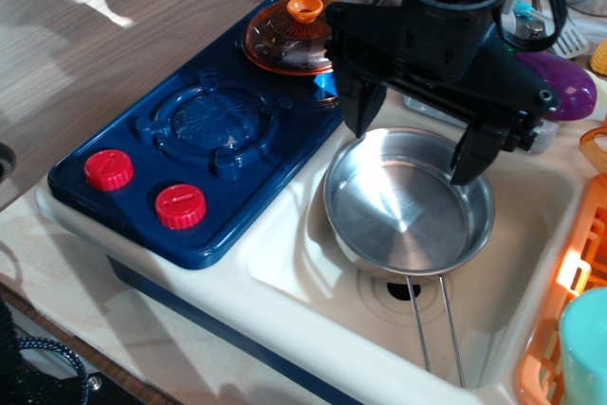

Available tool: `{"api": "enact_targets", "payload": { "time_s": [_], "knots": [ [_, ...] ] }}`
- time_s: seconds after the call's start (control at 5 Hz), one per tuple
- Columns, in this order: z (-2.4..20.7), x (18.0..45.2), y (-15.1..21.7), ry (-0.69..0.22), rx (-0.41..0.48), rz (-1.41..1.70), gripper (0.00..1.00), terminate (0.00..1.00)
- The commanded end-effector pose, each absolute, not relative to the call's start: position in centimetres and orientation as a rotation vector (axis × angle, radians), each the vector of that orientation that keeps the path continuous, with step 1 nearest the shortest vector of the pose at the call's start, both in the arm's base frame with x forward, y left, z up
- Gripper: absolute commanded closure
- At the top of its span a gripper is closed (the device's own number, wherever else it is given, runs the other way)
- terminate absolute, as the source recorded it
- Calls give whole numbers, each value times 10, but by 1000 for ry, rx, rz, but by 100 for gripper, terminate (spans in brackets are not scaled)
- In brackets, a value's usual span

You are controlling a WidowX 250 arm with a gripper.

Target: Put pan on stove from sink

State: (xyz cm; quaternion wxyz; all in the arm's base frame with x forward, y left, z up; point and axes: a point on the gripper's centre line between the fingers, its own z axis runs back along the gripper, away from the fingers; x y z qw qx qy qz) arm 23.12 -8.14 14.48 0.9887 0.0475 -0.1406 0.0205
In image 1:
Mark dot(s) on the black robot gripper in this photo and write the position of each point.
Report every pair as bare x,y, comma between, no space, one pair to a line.
454,55

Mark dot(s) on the steel frying pan wire handle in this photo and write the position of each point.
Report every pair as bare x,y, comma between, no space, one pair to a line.
397,216

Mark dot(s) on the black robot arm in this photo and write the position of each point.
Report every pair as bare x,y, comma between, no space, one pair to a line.
453,55

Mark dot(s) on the cream toy sink unit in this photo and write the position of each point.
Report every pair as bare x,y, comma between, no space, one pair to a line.
287,293

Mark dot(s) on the blue toy stove top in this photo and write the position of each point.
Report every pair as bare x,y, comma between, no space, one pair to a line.
234,130

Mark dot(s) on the red stove knob front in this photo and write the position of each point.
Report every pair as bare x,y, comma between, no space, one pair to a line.
180,206

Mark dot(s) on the red stove knob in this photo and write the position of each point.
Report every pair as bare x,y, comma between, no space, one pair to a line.
180,206
108,170

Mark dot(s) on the red stove knob rear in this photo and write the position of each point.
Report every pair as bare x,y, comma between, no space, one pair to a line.
108,170

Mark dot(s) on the steel lid with knob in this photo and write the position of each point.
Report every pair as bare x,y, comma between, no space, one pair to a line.
532,34

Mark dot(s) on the orange transparent pot lid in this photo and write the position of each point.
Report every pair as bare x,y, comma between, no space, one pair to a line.
288,37

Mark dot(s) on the purple toy eggplant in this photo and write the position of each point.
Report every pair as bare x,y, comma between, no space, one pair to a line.
574,87

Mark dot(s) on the white slotted spatula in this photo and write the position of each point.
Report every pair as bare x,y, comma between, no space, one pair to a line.
571,43

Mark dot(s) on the yellow toy corn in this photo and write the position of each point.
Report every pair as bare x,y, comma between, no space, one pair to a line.
598,60

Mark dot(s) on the orange dish rack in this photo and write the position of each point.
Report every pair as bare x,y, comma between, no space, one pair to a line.
539,378

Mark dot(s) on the turquoise plastic cup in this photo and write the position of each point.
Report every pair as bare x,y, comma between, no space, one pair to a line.
583,348

